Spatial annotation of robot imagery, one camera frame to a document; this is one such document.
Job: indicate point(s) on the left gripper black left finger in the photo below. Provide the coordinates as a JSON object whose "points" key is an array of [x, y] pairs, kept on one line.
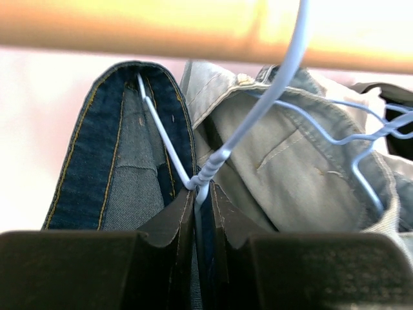
{"points": [[147, 268]]}

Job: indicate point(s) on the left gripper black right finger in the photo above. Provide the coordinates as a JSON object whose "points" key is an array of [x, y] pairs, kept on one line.
{"points": [[256, 269]]}

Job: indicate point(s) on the dark blue denim skirt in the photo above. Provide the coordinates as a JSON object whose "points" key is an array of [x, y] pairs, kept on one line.
{"points": [[117, 173]]}

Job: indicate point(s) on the light denim jacket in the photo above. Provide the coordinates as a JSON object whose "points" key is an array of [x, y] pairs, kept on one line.
{"points": [[218, 101]]}

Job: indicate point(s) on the wooden clothes rack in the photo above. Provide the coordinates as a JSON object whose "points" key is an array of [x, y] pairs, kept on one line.
{"points": [[354, 35]]}

